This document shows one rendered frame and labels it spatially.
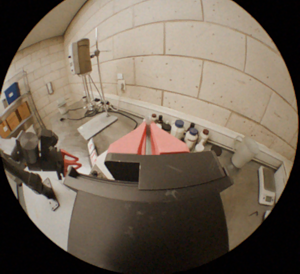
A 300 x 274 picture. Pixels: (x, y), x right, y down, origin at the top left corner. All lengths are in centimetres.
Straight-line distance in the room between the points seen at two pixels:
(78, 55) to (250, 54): 89
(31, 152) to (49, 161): 7
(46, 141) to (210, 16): 81
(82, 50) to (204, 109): 77
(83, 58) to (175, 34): 52
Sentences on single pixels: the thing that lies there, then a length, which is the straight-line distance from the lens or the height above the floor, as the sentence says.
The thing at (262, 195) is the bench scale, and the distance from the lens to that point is 72.
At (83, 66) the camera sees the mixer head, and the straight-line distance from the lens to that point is 62.
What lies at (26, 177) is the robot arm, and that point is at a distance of 54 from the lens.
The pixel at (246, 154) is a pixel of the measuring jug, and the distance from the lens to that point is 57.
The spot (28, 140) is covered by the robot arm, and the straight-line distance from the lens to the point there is 29.
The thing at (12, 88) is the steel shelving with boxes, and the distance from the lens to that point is 247.
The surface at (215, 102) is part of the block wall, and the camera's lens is 58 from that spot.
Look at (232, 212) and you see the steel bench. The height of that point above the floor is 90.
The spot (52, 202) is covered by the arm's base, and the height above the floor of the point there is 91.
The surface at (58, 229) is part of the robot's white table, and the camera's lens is 59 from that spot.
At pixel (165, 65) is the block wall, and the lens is 60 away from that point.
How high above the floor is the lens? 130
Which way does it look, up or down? 37 degrees down
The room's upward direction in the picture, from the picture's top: straight up
